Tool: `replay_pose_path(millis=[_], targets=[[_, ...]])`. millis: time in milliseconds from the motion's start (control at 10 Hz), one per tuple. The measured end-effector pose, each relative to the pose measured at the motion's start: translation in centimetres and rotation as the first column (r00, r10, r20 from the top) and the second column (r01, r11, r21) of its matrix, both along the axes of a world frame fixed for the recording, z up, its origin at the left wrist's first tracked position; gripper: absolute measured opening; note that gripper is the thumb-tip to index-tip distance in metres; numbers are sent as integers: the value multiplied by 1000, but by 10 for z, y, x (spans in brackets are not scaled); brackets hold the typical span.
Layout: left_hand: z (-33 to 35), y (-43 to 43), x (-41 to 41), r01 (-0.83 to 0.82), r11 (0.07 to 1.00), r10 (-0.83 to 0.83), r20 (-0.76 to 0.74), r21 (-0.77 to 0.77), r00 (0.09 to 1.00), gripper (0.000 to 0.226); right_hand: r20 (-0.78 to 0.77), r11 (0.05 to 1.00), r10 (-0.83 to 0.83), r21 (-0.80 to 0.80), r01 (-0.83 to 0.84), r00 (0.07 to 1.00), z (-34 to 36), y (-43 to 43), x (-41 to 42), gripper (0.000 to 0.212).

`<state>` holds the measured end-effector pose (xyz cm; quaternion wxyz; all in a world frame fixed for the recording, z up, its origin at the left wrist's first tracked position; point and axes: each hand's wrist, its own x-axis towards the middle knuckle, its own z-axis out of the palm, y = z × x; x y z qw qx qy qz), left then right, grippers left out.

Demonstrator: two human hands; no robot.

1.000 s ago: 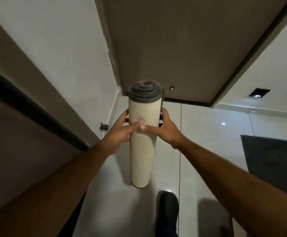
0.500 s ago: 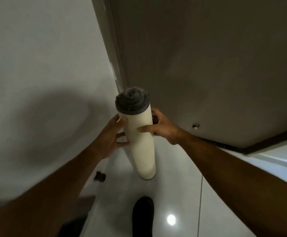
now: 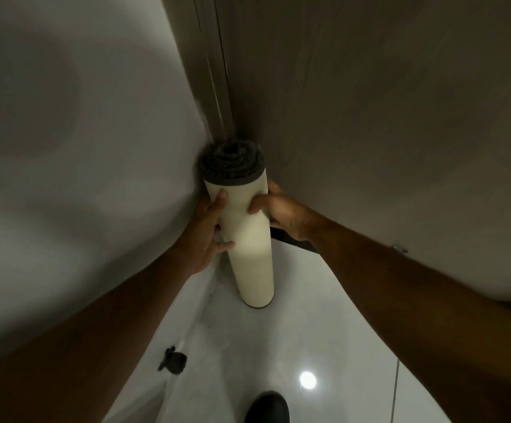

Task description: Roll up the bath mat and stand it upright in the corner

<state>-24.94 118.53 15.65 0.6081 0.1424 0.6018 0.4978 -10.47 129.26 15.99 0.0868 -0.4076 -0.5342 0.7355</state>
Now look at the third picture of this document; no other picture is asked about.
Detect person's right hand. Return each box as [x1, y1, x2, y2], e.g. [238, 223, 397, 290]
[247, 179, 326, 244]

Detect person's left hand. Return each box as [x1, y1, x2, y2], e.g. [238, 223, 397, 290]
[170, 189, 236, 276]

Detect cream mat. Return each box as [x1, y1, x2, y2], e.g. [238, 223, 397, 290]
[199, 137, 275, 309]

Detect person's left forearm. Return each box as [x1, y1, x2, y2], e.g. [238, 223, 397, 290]
[0, 247, 195, 423]

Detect person's right forearm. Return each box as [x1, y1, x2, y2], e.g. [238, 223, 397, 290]
[309, 215, 511, 423]

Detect black floor door stop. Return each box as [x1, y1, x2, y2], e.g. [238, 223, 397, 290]
[157, 346, 188, 376]

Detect brown wooden door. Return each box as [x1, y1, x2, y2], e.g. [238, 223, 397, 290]
[213, 0, 511, 322]

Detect person's black shoe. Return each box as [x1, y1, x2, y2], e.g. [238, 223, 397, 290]
[244, 390, 291, 423]

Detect grey door frame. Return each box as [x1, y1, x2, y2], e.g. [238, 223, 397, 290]
[161, 0, 235, 138]

